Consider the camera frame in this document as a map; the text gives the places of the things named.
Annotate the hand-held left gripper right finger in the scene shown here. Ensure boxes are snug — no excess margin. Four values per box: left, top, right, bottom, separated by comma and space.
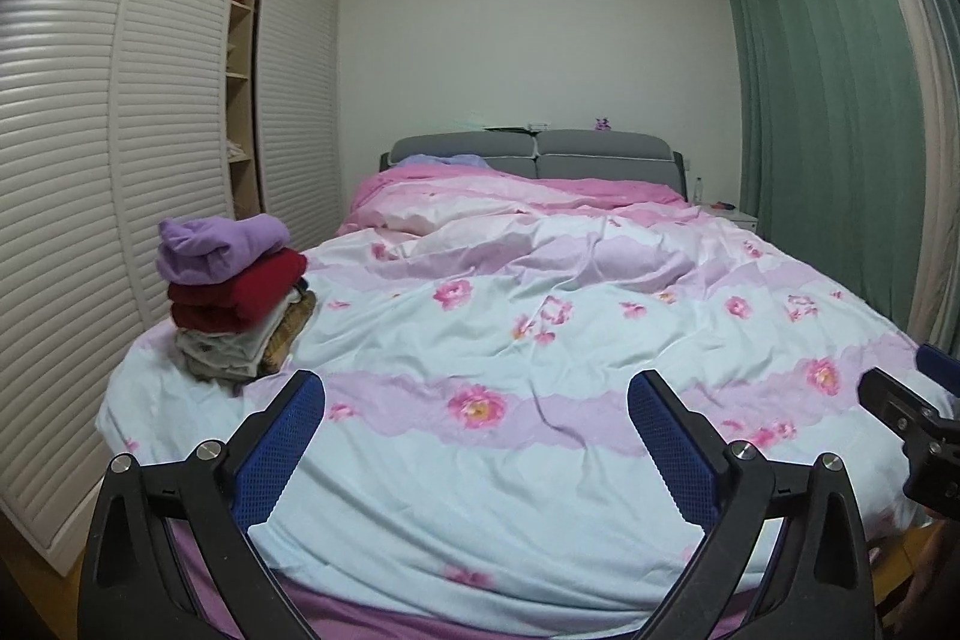
627, 370, 882, 640

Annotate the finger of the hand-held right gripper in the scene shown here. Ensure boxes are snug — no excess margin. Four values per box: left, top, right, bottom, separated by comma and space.
916, 342, 960, 395
857, 368, 960, 453

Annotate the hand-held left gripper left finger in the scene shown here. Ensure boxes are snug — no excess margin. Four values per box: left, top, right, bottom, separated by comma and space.
79, 370, 327, 640

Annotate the purple sweatshirt with green print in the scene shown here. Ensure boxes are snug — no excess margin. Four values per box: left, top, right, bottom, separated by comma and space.
156, 214, 293, 287

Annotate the brown folded garment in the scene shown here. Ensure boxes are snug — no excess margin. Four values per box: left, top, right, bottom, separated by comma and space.
259, 291, 317, 375

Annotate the red folded garment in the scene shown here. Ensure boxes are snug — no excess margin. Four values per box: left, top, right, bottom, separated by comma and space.
166, 248, 310, 335

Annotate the floral pink and white duvet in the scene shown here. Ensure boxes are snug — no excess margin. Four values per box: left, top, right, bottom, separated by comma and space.
97, 164, 953, 615

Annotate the beige curtain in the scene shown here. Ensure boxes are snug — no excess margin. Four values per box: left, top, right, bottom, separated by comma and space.
855, 0, 960, 348

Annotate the purple bed sheet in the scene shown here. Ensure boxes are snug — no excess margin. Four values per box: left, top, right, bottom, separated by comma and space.
169, 520, 931, 640

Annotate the white nightstand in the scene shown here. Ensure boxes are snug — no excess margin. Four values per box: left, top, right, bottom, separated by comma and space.
694, 201, 760, 230

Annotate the green curtain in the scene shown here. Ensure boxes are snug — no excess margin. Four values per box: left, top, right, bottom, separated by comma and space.
716, 0, 931, 341

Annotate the grey padded bed headboard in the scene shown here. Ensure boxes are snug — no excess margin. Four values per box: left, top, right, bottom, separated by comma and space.
379, 128, 687, 202

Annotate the lilac pillow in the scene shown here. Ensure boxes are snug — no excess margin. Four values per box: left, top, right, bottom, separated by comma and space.
390, 152, 492, 170

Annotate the white louvered wardrobe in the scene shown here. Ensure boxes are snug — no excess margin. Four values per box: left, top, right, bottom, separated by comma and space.
0, 0, 342, 573

